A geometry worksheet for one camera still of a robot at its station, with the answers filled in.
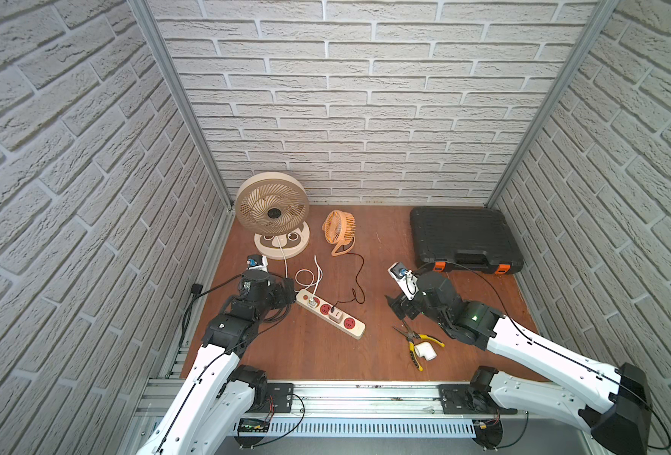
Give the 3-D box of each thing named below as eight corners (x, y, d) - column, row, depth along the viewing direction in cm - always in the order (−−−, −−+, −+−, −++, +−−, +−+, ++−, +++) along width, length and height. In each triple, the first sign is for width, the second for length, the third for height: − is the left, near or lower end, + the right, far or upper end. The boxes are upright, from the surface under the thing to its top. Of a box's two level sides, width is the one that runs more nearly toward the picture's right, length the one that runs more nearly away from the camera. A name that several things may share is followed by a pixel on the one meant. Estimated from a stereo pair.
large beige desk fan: (258, 259, 104) (233, 197, 79) (264, 234, 111) (242, 171, 86) (309, 259, 104) (298, 198, 79) (311, 235, 111) (302, 172, 87)
